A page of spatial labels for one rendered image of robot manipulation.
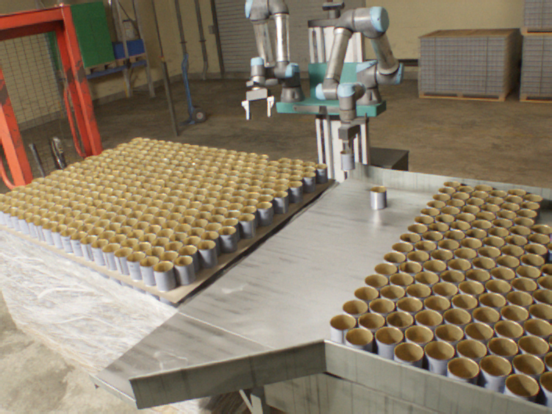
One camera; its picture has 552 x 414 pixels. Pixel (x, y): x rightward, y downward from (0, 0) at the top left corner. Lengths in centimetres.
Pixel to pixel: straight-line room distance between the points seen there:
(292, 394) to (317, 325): 22
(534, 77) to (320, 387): 752
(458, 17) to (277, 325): 925
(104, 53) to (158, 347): 982
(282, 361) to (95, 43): 1000
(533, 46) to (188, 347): 762
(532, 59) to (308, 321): 738
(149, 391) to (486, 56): 783
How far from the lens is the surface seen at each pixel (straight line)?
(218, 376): 125
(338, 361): 126
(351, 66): 296
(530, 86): 855
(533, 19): 841
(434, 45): 872
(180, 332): 150
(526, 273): 160
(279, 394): 153
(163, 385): 126
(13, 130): 292
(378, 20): 242
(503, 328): 137
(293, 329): 143
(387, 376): 121
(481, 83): 862
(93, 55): 1083
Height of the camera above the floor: 196
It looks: 24 degrees down
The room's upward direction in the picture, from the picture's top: 8 degrees counter-clockwise
